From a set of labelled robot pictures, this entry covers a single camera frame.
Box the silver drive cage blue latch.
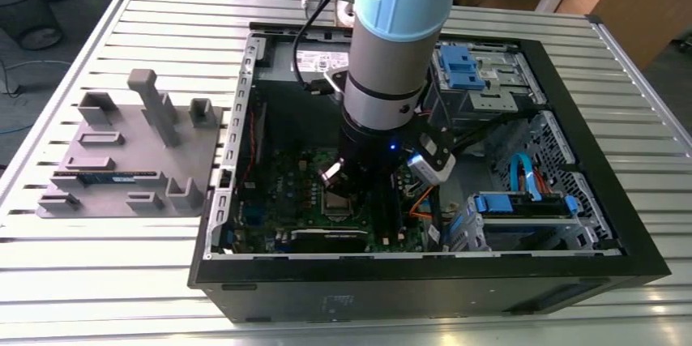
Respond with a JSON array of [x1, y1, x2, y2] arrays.
[[427, 44, 547, 132]]

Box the RAM stick blue label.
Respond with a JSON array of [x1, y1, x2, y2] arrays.
[[57, 171, 158, 186]]

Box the CPU socket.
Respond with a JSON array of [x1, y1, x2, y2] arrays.
[[322, 188, 358, 220]]

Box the blue flat data wire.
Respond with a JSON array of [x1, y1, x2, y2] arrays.
[[510, 151, 547, 202]]

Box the orange wire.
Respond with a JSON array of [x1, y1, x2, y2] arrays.
[[409, 184, 443, 221]]

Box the black PC case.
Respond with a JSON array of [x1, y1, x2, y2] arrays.
[[186, 20, 674, 325]]

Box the silver power supply unit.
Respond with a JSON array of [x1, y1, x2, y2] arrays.
[[253, 40, 353, 136]]

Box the black camera cable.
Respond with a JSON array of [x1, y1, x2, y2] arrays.
[[294, 0, 335, 96]]

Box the grey parts rack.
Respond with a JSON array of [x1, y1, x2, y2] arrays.
[[35, 69, 226, 220]]

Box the blue plastic drive latch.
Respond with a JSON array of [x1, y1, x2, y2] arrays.
[[441, 45, 489, 90]]

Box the red twisted fan wire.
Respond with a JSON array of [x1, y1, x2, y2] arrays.
[[242, 100, 267, 185]]

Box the silver disk bay cage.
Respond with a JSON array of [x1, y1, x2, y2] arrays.
[[443, 191, 621, 253]]

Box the black cable bundle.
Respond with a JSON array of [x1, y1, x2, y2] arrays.
[[449, 110, 542, 160]]

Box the silver CPU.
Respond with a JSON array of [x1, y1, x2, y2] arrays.
[[326, 192, 353, 214]]

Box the green motherboard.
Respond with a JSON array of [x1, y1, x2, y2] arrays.
[[233, 145, 421, 254]]

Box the wooden cabinet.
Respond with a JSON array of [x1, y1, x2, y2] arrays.
[[557, 0, 692, 74]]

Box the black mesh bin on wheels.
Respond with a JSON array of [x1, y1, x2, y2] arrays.
[[0, 0, 66, 52]]

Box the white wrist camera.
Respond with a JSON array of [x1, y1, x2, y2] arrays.
[[403, 138, 459, 186]]

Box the blue disk carrier with disk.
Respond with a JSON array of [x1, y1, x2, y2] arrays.
[[473, 194, 578, 217]]

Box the black graphics card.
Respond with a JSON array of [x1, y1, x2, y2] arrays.
[[290, 227, 370, 253]]

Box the black RAM slot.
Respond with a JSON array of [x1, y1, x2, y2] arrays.
[[377, 199, 390, 244], [387, 171, 403, 241], [381, 198, 395, 243], [393, 171, 410, 240]]

